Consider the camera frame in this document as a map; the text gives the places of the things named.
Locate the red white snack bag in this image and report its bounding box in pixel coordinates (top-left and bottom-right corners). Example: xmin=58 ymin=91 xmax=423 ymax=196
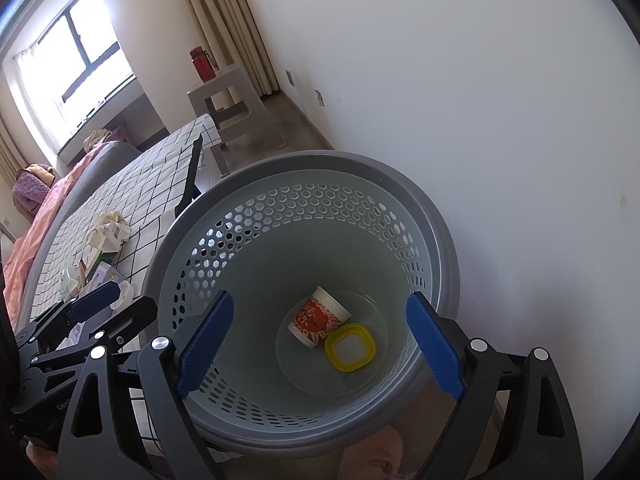
xmin=78 ymin=250 xmax=101 ymax=283

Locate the purple rabbit toothpaste box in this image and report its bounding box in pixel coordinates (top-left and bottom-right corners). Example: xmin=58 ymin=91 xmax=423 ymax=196
xmin=58 ymin=262 xmax=125 ymax=349

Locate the yellow plastic container lid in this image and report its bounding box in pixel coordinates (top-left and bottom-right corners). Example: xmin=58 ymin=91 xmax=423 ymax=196
xmin=323 ymin=323 xmax=378 ymax=373

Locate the red white paper cup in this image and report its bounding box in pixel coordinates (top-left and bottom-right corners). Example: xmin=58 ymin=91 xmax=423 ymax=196
xmin=288 ymin=286 xmax=352 ymax=348

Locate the grey perforated trash basket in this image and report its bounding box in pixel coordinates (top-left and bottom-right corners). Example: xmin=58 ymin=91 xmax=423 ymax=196
xmin=143 ymin=151 xmax=460 ymax=457

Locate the white round plastic lid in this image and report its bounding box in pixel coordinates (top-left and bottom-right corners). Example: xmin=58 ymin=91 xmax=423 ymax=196
xmin=110 ymin=281 xmax=134 ymax=312

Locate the beige paper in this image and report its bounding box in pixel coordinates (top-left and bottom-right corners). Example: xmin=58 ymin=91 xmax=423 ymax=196
xmin=96 ymin=211 xmax=130 ymax=236

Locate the white black checkered sheet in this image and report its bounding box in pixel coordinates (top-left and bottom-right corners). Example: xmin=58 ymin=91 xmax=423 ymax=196
xmin=29 ymin=115 xmax=217 ymax=340

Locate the pink duvet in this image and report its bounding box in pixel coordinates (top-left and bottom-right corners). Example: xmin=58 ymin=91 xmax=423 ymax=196
xmin=3 ymin=145 xmax=104 ymax=327

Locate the purple knitted bag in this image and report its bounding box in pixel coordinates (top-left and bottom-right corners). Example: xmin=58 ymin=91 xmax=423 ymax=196
xmin=12 ymin=164 xmax=55 ymax=220

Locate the grey bed mattress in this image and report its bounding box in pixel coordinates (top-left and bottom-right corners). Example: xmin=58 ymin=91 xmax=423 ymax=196
xmin=15 ymin=142 xmax=141 ymax=330

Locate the beige left curtain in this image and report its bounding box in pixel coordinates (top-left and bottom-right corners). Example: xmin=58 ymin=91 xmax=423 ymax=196
xmin=0 ymin=118 xmax=27 ymax=186

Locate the beige curtain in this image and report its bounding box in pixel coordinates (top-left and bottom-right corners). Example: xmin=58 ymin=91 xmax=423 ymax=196
xmin=189 ymin=0 xmax=280 ymax=98
xmin=0 ymin=118 xmax=27 ymax=186

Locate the beige cloth on sill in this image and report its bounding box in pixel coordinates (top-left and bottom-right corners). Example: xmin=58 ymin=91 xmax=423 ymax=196
xmin=82 ymin=128 xmax=112 ymax=153

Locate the grey plastic stool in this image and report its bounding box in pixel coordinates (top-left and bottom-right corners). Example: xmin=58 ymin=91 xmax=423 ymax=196
xmin=188 ymin=65 xmax=286 ymax=177

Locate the red water bottle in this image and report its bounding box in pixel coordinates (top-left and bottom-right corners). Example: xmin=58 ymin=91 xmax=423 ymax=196
xmin=190 ymin=47 xmax=216 ymax=82

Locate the beige right curtain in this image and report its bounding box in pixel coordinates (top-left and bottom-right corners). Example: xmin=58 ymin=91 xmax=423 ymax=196
xmin=189 ymin=0 xmax=280 ymax=98

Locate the window with dark frame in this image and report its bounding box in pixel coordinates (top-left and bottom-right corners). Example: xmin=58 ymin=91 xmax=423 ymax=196
xmin=14 ymin=0 xmax=134 ymax=151

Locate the wall socket near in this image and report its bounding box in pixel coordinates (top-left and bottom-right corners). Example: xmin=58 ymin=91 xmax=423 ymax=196
xmin=314 ymin=90 xmax=326 ymax=107

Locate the wall socket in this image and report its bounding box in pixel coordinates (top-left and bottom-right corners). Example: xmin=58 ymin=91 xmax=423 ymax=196
xmin=285 ymin=70 xmax=295 ymax=87
xmin=314 ymin=90 xmax=326 ymax=107

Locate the wall socket far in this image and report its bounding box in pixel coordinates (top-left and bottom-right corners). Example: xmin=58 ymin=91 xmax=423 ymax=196
xmin=285 ymin=70 xmax=295 ymax=87

